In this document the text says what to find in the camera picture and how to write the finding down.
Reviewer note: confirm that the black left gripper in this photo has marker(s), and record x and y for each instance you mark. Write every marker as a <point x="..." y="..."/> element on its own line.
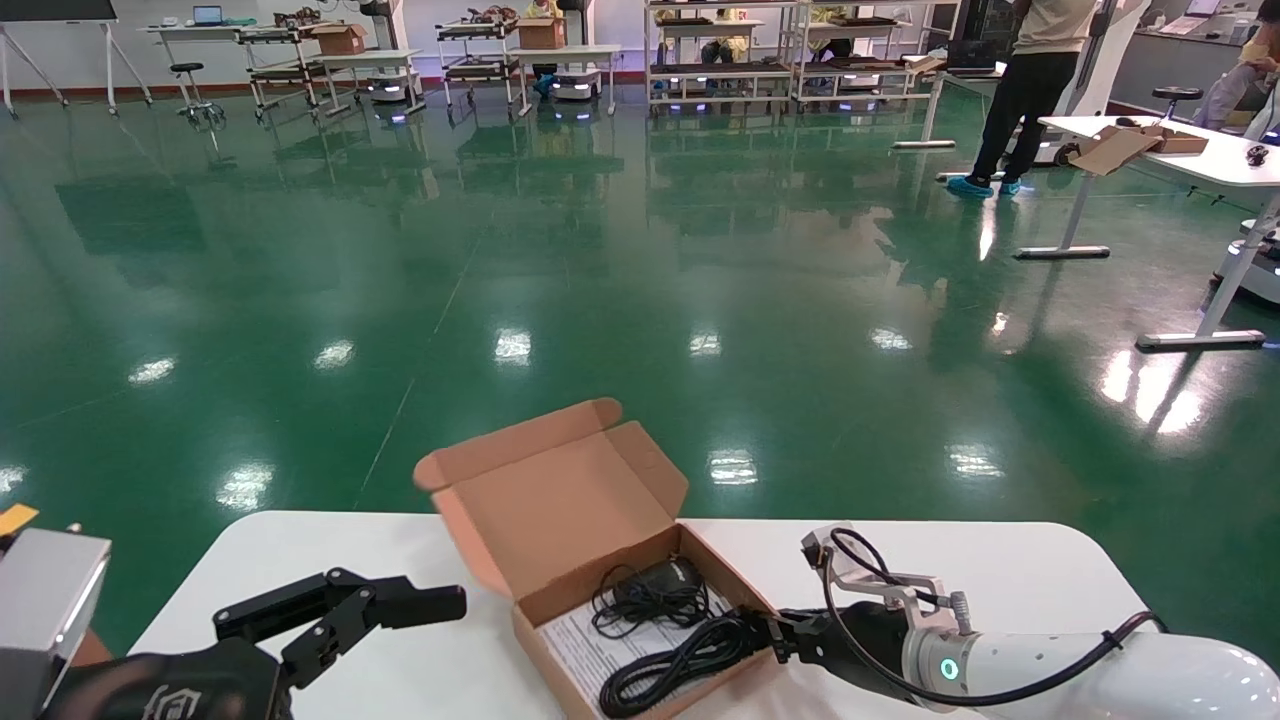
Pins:
<point x="150" y="695"/>

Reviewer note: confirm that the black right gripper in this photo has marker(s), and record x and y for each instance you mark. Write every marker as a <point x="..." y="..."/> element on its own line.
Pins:
<point x="855" y="640"/>

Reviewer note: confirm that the cardboard storage box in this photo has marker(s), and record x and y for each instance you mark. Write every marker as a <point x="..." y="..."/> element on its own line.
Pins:
<point x="560" y="510"/>

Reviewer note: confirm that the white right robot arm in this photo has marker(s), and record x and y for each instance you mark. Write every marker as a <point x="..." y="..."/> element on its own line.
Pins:
<point x="1100" y="680"/>

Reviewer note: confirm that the brown cardboard box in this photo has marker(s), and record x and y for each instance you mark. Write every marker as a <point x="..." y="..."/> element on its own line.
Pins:
<point x="541" y="35"/>
<point x="340" y="40"/>

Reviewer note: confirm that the white paper manual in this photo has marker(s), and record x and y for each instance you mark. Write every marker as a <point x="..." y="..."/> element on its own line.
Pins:
<point x="590" y="650"/>

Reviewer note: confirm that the white table with metal legs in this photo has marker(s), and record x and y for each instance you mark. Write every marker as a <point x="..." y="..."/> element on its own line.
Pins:
<point x="920" y="145"/>
<point x="365" y="57"/>
<point x="565" y="51"/>
<point x="1230" y="165"/>

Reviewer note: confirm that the metal trolley cart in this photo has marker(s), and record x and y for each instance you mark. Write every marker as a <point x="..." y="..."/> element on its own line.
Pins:
<point x="285" y="70"/>
<point x="475" y="70"/>

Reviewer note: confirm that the black round stool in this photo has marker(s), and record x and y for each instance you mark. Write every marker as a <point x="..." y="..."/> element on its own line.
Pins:
<point x="1177" y="94"/>
<point x="195" y="70"/>

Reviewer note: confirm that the seated person in yellow coat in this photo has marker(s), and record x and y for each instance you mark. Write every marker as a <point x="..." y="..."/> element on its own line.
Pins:
<point x="725" y="45"/>
<point x="1230" y="95"/>

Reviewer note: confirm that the person in black trousers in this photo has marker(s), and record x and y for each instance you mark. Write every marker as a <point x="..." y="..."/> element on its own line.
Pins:
<point x="1030" y="90"/>

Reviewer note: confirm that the long white desk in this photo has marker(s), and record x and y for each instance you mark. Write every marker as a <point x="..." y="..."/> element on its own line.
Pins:
<point x="180" y="29"/>

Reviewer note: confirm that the open laptop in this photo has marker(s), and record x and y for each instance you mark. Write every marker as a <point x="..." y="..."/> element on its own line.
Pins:
<point x="208" y="15"/>
<point x="1203" y="8"/>

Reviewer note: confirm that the tangled black accessory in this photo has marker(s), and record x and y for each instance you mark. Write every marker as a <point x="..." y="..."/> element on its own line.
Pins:
<point x="1257" y="155"/>

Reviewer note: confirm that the grey counter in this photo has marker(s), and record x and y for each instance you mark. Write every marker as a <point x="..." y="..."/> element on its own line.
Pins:
<point x="1160" y="60"/>

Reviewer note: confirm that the dark screen on stand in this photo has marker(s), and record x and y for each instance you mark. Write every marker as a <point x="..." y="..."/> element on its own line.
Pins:
<point x="55" y="10"/>

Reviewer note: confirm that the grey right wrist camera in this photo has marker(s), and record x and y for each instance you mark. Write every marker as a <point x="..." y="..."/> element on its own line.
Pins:
<point x="900" y="590"/>

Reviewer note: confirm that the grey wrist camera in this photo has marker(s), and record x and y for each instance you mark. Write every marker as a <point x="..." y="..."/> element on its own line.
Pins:
<point x="900" y="590"/>
<point x="40" y="610"/>

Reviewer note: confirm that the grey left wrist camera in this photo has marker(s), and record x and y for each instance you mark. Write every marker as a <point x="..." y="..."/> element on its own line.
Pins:
<point x="40" y="610"/>

